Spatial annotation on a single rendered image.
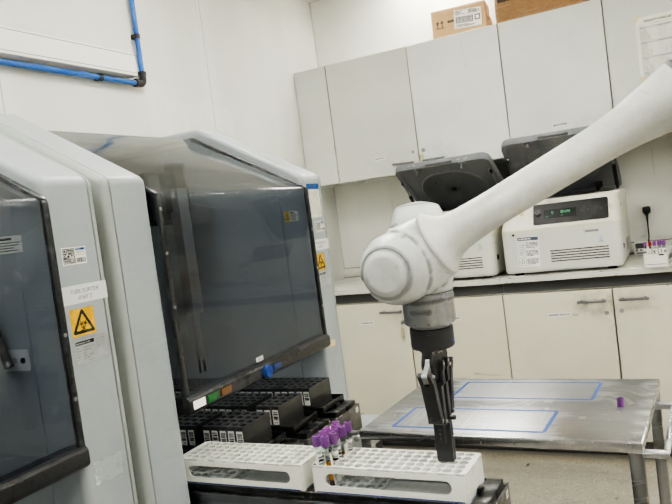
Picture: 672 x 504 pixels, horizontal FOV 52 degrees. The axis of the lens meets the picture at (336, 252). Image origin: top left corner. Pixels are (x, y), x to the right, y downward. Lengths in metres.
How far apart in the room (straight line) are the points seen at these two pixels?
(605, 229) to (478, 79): 1.06
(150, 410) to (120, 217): 0.36
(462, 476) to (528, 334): 2.38
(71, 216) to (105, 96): 1.77
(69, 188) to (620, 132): 0.89
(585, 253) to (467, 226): 2.49
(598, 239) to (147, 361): 2.50
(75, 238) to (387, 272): 0.56
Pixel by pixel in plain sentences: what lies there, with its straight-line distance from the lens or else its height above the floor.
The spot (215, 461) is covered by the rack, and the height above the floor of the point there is 0.86.
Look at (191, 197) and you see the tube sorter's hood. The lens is 1.47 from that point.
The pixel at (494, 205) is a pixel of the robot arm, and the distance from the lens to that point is 1.00.
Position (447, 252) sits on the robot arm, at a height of 1.24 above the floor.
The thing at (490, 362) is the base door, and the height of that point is 0.47.
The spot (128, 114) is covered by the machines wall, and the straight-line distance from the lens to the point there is 3.06.
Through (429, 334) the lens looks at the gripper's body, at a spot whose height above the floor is 1.10.
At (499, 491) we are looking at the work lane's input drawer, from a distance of 1.29.
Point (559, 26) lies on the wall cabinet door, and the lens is 3.80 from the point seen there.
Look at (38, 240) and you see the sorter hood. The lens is 1.18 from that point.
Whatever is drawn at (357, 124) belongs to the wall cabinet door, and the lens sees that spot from 4.07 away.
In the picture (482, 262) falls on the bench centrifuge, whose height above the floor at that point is 0.98.
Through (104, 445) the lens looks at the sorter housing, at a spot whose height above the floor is 0.98.
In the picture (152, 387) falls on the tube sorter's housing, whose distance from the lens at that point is 1.37.
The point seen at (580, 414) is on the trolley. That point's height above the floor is 0.82.
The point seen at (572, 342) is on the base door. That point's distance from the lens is 3.52.
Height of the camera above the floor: 1.31
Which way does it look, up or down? 3 degrees down
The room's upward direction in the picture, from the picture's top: 7 degrees counter-clockwise
